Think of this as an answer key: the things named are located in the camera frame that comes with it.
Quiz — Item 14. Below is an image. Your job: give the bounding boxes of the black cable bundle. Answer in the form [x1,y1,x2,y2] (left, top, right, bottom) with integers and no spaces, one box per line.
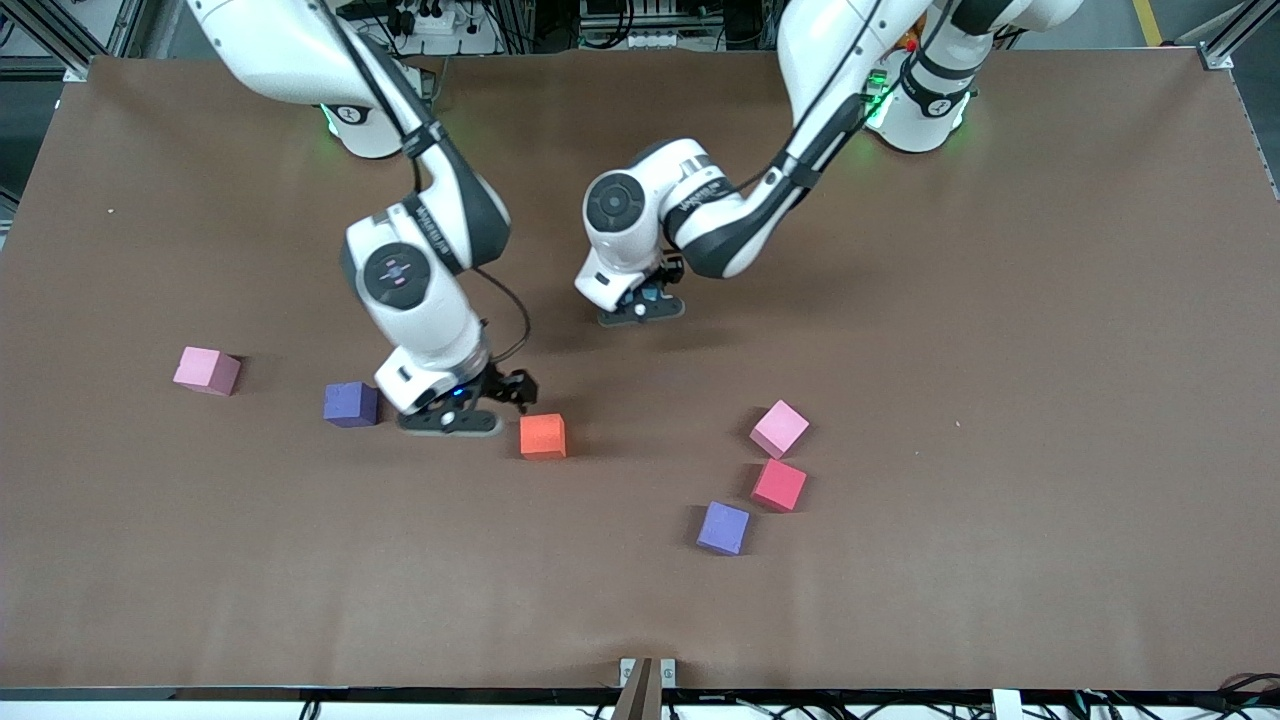
[1060,672,1280,720]

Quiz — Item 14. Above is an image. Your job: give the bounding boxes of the red foam block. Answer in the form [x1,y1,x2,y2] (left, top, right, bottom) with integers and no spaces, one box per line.
[751,458,808,513]

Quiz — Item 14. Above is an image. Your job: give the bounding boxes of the light purple foam block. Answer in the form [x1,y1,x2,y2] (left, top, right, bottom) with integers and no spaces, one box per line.
[696,501,751,556]

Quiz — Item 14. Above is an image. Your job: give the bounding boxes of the paper table cover sheet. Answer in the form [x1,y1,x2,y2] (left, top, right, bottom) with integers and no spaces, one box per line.
[0,48,1280,691]

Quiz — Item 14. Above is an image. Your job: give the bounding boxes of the dark purple foam block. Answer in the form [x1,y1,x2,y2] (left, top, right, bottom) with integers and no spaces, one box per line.
[322,381,380,429]

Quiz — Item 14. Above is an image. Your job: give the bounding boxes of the metal table clamp bracket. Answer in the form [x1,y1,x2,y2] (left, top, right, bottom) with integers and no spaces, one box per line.
[612,655,678,720]

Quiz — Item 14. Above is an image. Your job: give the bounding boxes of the pink foam block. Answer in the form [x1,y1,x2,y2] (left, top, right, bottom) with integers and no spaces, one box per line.
[749,399,811,460]
[173,346,242,397]

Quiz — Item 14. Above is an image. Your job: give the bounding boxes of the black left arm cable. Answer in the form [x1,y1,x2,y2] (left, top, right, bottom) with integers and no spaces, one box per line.
[735,0,886,191]

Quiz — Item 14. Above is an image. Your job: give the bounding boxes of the orange foam block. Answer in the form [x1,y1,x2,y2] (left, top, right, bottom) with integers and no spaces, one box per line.
[519,413,567,460]

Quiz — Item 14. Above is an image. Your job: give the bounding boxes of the white power strip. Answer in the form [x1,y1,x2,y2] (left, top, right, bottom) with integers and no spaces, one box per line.
[385,0,471,36]
[582,28,683,51]

